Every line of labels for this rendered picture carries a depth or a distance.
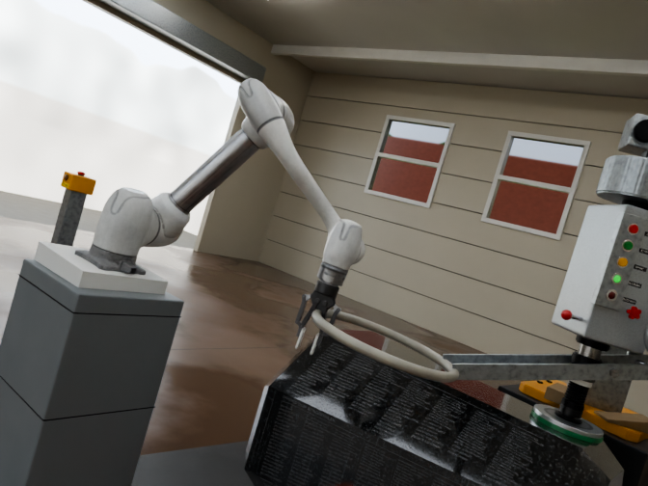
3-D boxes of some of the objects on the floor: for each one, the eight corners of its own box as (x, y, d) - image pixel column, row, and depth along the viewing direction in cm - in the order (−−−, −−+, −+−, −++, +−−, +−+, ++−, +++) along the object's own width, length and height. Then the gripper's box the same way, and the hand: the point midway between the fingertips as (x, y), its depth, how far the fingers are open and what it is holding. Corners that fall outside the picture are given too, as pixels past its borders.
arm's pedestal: (-3, 560, 155) (70, 298, 152) (-59, 472, 186) (1, 252, 182) (144, 514, 195) (204, 306, 192) (78, 447, 225) (130, 266, 222)
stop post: (38, 371, 287) (93, 176, 282) (51, 387, 273) (108, 182, 269) (-3, 371, 272) (53, 166, 268) (8, 388, 259) (67, 172, 254)
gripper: (301, 273, 170) (276, 342, 171) (352, 293, 167) (326, 364, 168) (307, 273, 178) (283, 338, 178) (356, 291, 174) (331, 359, 175)
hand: (307, 341), depth 173 cm, fingers closed on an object, 4 cm apart
